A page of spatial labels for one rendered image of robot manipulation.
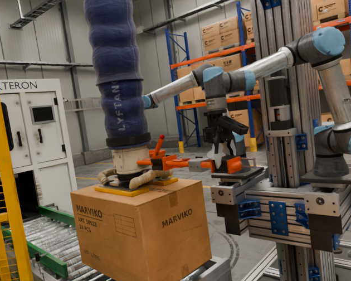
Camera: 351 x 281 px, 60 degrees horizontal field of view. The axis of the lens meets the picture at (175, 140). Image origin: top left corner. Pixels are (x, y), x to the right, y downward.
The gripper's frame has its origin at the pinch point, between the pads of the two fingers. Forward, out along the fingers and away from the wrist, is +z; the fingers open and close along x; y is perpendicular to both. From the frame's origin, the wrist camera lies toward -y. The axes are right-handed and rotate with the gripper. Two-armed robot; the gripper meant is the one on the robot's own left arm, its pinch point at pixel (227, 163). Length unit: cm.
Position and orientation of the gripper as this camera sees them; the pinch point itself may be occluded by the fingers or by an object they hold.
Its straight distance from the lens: 114.9
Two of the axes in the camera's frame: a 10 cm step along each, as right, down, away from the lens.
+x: -7.1, 1.4, -6.9
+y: -6.9, 0.3, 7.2
